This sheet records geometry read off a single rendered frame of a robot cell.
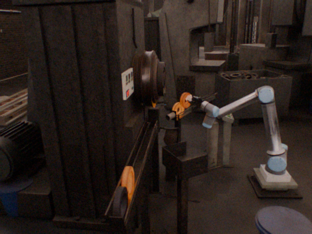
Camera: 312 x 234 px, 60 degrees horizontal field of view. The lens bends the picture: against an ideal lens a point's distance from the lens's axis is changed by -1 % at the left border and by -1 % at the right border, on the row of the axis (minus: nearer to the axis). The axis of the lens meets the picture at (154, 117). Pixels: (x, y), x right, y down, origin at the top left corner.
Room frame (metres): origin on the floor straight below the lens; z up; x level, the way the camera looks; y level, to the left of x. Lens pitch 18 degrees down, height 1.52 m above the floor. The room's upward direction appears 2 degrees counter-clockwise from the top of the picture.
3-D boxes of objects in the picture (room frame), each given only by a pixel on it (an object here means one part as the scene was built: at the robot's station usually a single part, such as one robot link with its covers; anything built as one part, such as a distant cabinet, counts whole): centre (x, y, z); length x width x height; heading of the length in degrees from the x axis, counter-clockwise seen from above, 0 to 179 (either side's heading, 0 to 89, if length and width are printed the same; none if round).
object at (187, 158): (1.69, -0.20, 0.36); 0.26 x 0.20 x 0.72; 27
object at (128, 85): (1.92, 0.18, 1.15); 0.26 x 0.02 x 0.18; 172
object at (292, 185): (2.30, -1.15, 0.10); 0.32 x 0.32 x 0.04; 85
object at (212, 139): (2.79, -0.64, 0.26); 0.12 x 0.12 x 0.52
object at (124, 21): (2.31, 0.45, 0.88); 1.08 x 0.73 x 1.76; 172
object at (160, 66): (2.23, -0.07, 1.11); 0.28 x 0.06 x 0.28; 172
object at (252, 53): (6.04, -2.39, 0.55); 1.10 x 0.53 x 1.10; 12
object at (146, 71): (2.24, 0.02, 1.11); 0.47 x 0.06 x 0.47; 172
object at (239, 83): (4.48, -1.60, 0.39); 1.03 x 0.83 x 0.77; 97
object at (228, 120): (2.81, -0.80, 0.31); 0.24 x 0.16 x 0.62; 172
